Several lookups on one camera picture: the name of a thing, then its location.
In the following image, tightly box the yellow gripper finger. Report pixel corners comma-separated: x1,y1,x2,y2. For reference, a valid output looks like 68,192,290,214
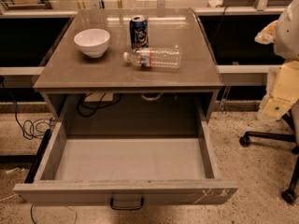
254,21,278,45
257,61,299,121

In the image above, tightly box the clear plastic water bottle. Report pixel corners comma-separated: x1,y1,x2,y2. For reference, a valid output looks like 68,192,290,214
123,48,181,69

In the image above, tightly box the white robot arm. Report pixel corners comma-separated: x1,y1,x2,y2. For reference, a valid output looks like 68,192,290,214
254,0,299,120

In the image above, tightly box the open grey top drawer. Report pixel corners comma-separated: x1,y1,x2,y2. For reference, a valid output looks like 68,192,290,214
14,121,237,207

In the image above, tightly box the black office chair base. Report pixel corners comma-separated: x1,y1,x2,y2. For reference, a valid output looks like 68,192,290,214
239,103,299,203

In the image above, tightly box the blue soda can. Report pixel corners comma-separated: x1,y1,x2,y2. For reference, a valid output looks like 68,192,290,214
129,16,149,49

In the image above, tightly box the white ceramic bowl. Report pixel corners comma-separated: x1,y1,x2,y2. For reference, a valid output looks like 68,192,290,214
74,29,110,58

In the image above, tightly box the black cable inside cabinet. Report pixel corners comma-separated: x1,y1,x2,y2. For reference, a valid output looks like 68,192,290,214
76,92,123,119

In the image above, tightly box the black drawer handle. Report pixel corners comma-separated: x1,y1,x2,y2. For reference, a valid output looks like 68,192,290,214
109,198,145,211

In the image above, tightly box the blue cable on floor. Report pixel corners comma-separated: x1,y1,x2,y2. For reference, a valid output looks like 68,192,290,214
0,77,57,141

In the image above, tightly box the black drawer slide rail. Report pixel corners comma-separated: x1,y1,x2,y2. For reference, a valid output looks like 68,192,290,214
24,129,51,184

